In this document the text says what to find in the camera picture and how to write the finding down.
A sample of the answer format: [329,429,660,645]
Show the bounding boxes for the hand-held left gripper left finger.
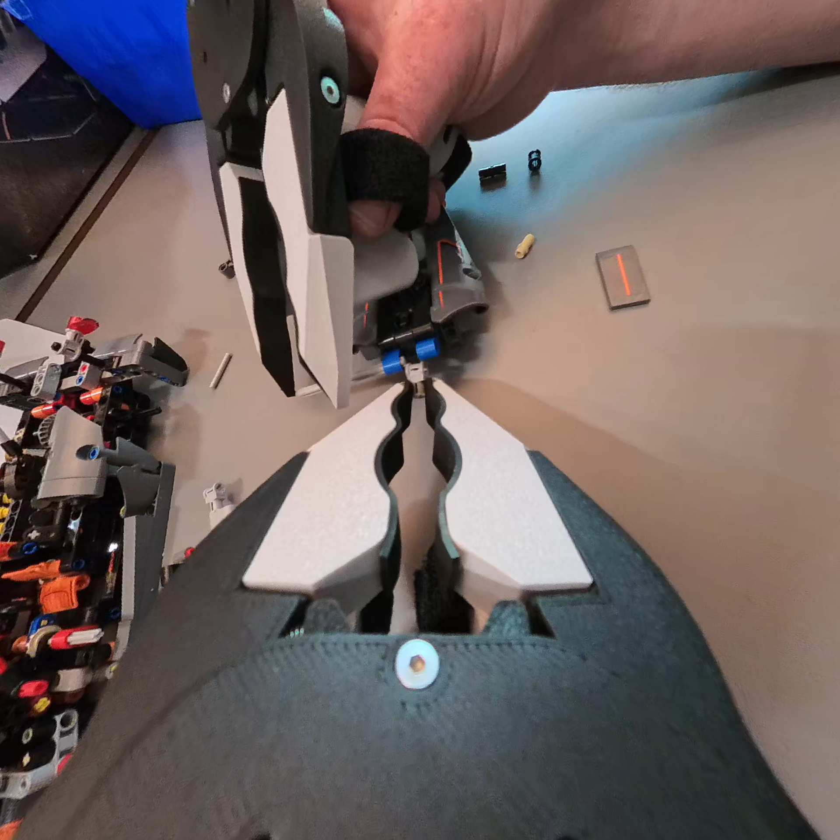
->
[241,382,411,634]

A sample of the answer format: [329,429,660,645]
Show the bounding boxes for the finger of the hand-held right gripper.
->
[261,88,357,410]
[217,163,324,398]

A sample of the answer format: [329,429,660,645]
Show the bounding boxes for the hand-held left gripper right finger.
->
[423,379,595,634]

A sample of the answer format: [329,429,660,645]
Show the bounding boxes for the grey winged lego assembly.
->
[351,203,490,376]

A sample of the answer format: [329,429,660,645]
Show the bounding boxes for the person's right forearm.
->
[545,0,840,93]

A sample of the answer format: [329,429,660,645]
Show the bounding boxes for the lego set box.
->
[0,0,155,277]

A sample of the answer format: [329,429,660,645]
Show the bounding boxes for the large lego vehicle build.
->
[0,315,191,802]

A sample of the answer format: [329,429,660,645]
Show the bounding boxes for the dark grey orange-striped lego tile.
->
[595,245,652,311]

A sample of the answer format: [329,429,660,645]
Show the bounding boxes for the blue plastic bin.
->
[20,0,204,130]

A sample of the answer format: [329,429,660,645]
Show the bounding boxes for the white rounded base plate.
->
[0,318,73,382]

